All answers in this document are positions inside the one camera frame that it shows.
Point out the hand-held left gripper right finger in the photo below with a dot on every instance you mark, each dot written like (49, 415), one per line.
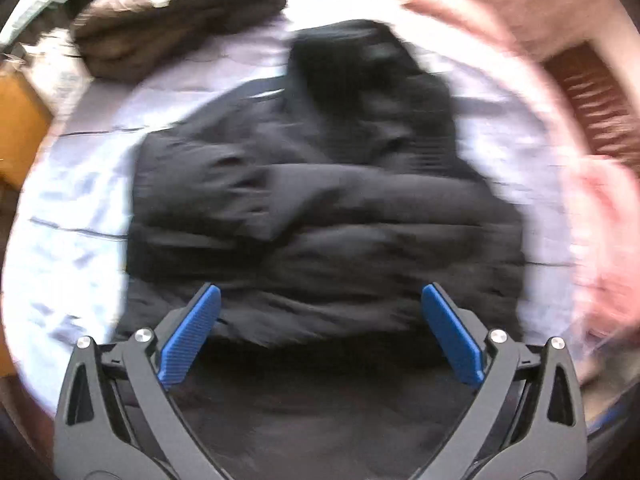
(450, 340)

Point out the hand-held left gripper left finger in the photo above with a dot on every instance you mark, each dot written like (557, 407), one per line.
(192, 335)

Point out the black puffer jacket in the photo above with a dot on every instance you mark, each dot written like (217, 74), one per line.
(300, 210)

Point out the blue checked bedsheet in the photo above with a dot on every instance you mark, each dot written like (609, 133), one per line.
(75, 210)

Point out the pink quilt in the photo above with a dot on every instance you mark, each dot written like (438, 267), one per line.
(610, 240)

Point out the pink printed bedsheet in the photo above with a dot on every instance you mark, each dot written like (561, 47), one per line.
(540, 100)

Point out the yellow cabinet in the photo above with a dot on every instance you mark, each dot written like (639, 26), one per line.
(20, 125)

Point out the dark wooden headboard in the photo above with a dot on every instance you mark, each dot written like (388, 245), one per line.
(595, 105)

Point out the white floral cabinet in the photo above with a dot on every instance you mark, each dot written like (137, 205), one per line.
(60, 80)

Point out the brown puffer jacket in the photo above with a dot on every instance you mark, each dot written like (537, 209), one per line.
(175, 20)

